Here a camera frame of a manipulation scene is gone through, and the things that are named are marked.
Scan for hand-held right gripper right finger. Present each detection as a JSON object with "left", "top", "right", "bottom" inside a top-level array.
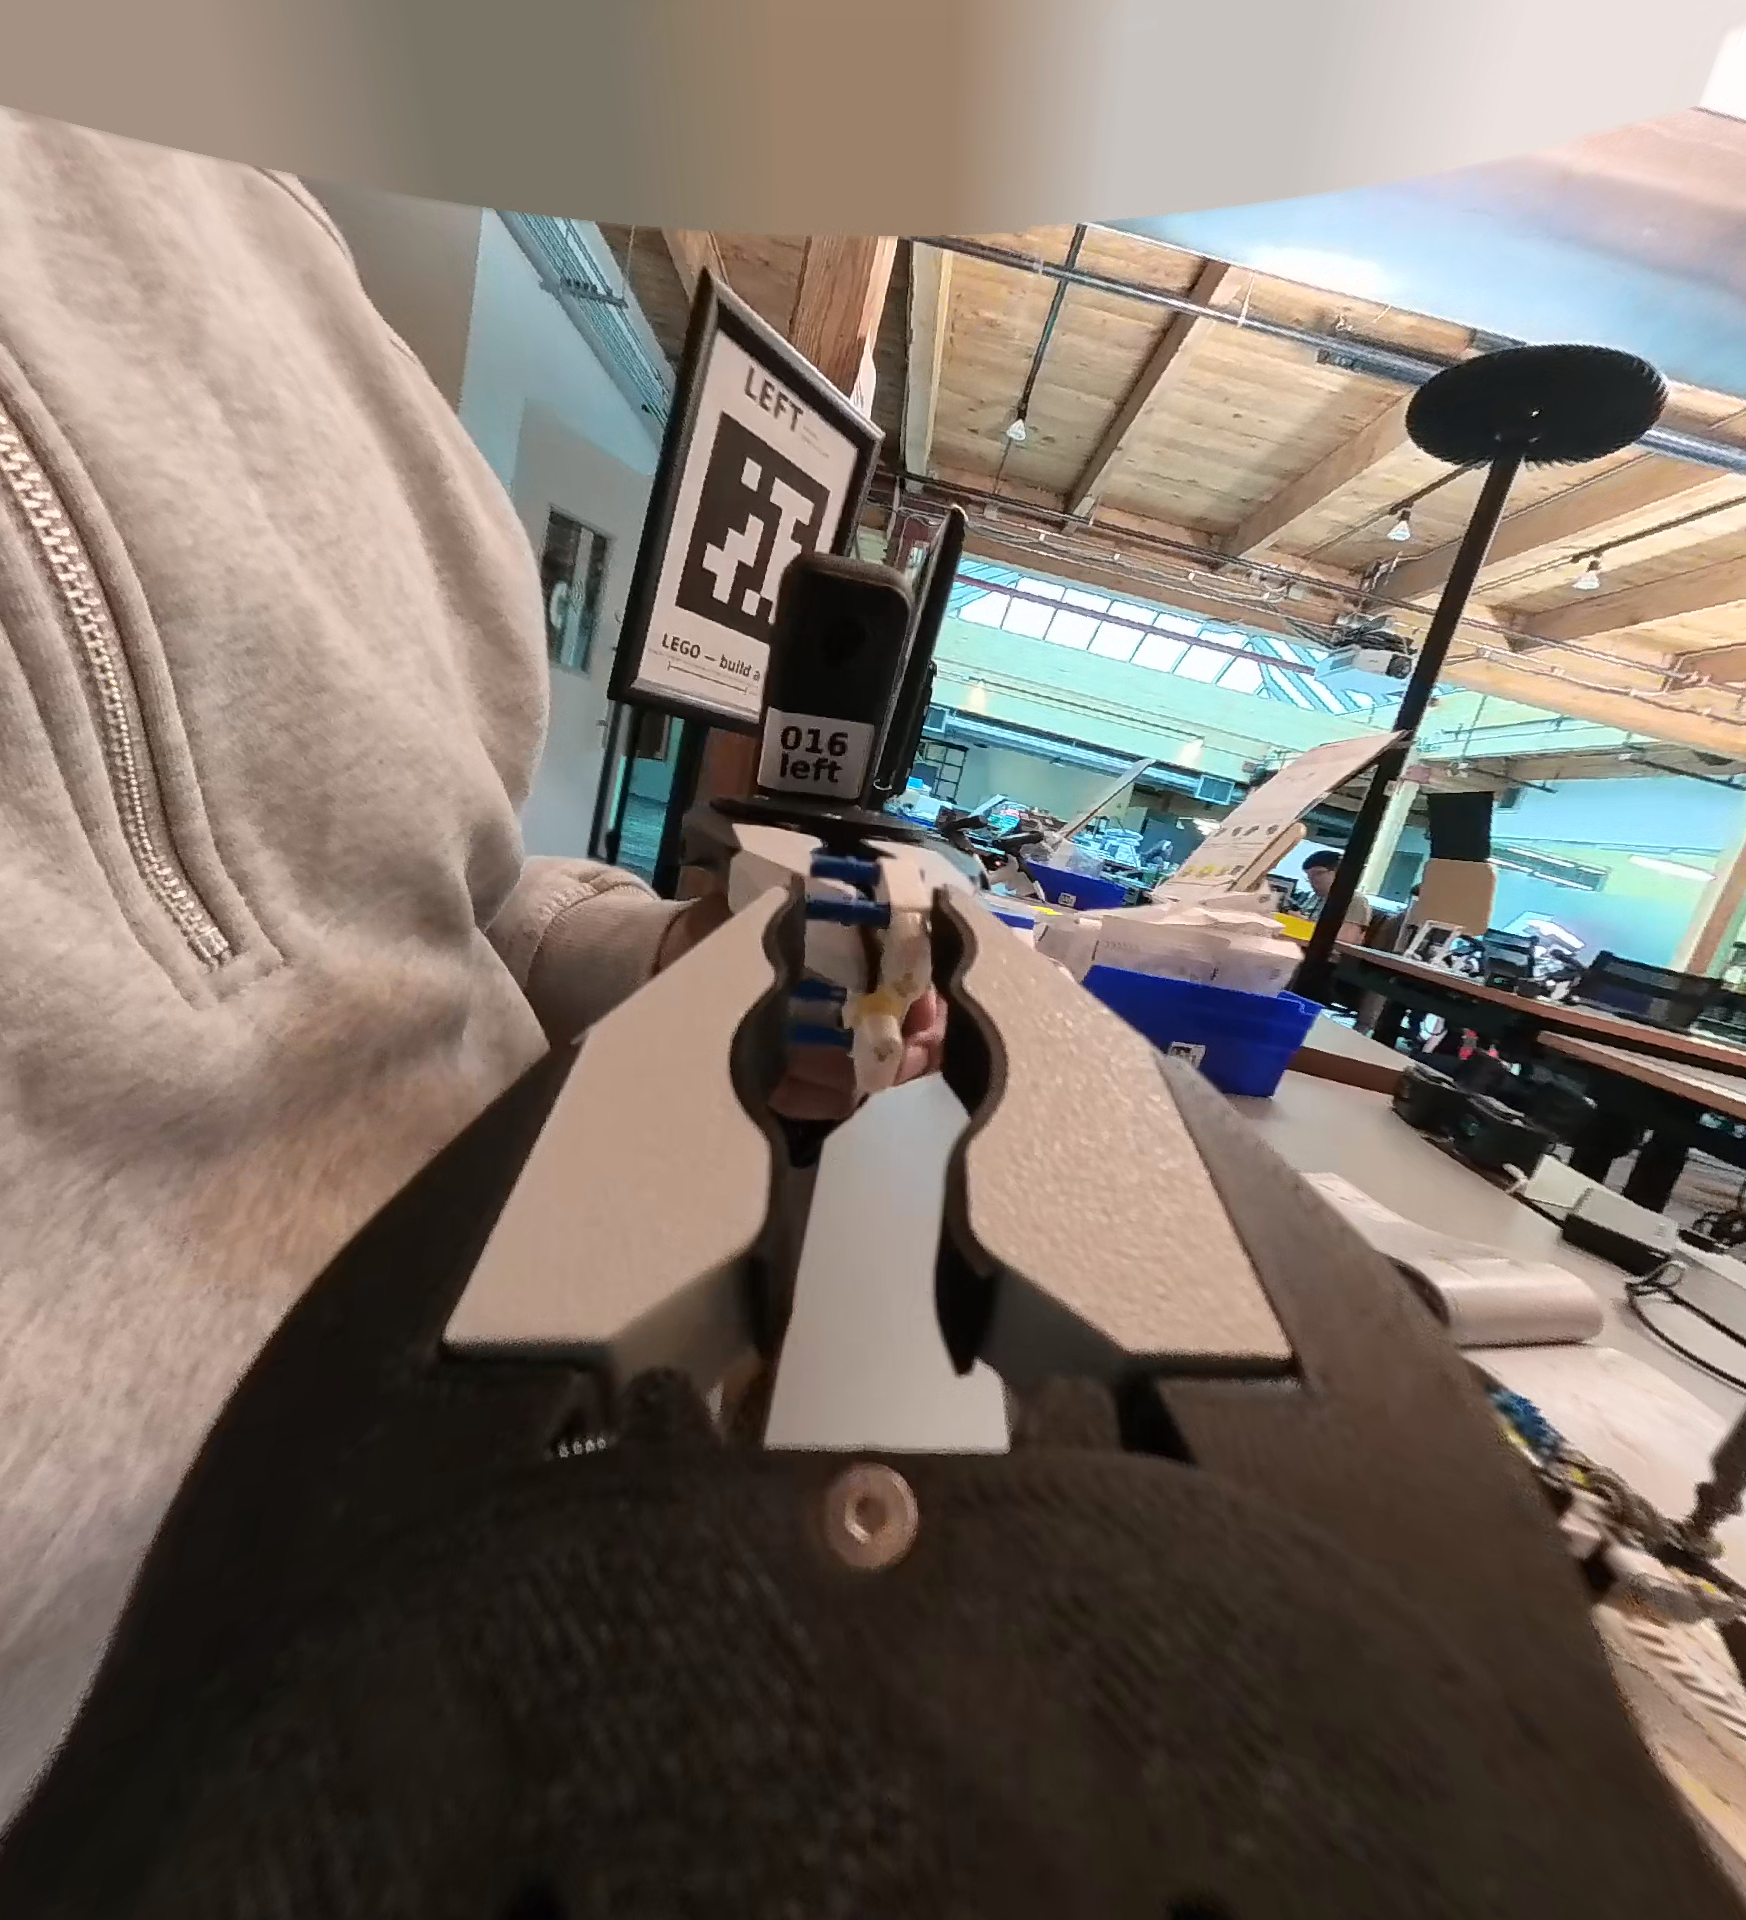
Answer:
[{"left": 935, "top": 883, "right": 1296, "bottom": 1379}]

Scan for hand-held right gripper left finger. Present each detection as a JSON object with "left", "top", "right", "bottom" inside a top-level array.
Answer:
[{"left": 440, "top": 885, "right": 802, "bottom": 1398}]

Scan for white yellow blue lego assembly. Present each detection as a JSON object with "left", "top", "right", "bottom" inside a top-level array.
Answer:
[{"left": 787, "top": 846, "right": 949, "bottom": 1097}]

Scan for zebra striped lego helicopter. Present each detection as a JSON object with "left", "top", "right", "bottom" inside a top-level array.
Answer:
[{"left": 1480, "top": 1352, "right": 1746, "bottom": 1862}]

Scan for person's left hand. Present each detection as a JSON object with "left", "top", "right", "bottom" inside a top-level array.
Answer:
[{"left": 768, "top": 981, "right": 953, "bottom": 1127}]

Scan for black mechanical device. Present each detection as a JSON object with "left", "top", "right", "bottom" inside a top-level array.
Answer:
[{"left": 947, "top": 801, "right": 1062, "bottom": 886}]

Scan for framed marker sign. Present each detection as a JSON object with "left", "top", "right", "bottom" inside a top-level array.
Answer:
[{"left": 607, "top": 269, "right": 887, "bottom": 737}]

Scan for skylight windows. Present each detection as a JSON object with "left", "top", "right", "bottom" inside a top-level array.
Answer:
[{"left": 947, "top": 577, "right": 1355, "bottom": 708}]

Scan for black device box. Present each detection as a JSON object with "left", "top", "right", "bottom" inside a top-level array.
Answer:
[{"left": 1390, "top": 1057, "right": 1556, "bottom": 1186}]

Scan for leaning instruction card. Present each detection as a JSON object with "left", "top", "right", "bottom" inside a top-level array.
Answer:
[{"left": 1165, "top": 730, "right": 1413, "bottom": 902}]

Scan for white instruction booklet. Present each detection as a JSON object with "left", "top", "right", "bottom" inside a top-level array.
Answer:
[{"left": 1299, "top": 1170, "right": 1606, "bottom": 1349}]

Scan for black and beige panel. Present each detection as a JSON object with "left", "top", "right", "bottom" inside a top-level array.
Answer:
[{"left": 1419, "top": 790, "right": 1497, "bottom": 946}]

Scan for long wooden desk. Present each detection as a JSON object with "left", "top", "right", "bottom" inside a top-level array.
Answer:
[{"left": 1329, "top": 936, "right": 1746, "bottom": 1201}]

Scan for black power adapter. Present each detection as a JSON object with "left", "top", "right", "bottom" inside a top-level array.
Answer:
[{"left": 1560, "top": 1191, "right": 1678, "bottom": 1263}]

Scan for black computer monitor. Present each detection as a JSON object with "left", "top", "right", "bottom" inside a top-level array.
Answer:
[{"left": 1576, "top": 949, "right": 1729, "bottom": 1021}]

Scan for open instruction manual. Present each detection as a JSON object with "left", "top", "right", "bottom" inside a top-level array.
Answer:
[{"left": 1464, "top": 1342, "right": 1746, "bottom": 1518}]

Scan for person in grey hoodie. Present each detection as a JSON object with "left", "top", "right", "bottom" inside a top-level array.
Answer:
[{"left": 0, "top": 82, "right": 558, "bottom": 1892}]

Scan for black pole with toothed disc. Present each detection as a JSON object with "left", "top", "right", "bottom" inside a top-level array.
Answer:
[{"left": 1288, "top": 341, "right": 1669, "bottom": 1002}]

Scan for black metal frame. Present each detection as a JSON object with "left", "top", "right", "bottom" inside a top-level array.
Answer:
[{"left": 873, "top": 506, "right": 970, "bottom": 794}]

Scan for dark wall sign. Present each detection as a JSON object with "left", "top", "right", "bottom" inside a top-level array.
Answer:
[{"left": 539, "top": 506, "right": 611, "bottom": 674}]

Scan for black cable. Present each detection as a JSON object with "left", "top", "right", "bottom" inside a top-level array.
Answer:
[{"left": 1623, "top": 1261, "right": 1746, "bottom": 1396}]

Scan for flat metal air duct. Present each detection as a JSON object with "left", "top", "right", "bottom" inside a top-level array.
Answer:
[{"left": 1112, "top": 105, "right": 1746, "bottom": 436}]

